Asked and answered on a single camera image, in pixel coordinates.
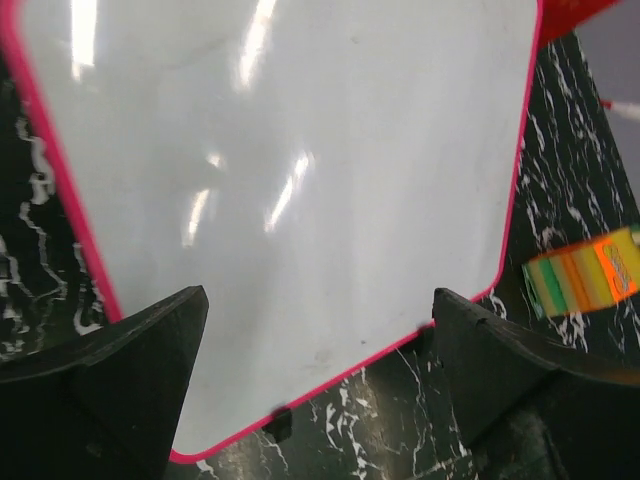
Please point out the red whiteboard marker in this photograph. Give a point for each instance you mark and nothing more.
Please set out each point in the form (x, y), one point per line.
(630, 111)

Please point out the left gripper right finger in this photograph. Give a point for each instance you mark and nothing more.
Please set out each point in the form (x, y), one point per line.
(528, 407)

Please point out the pink framed whiteboard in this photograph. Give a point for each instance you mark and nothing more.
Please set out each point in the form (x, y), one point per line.
(320, 168)

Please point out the red plastic shopping basket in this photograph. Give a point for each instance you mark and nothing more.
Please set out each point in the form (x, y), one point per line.
(559, 17)

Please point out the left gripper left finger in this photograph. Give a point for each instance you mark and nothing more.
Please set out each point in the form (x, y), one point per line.
(105, 405)

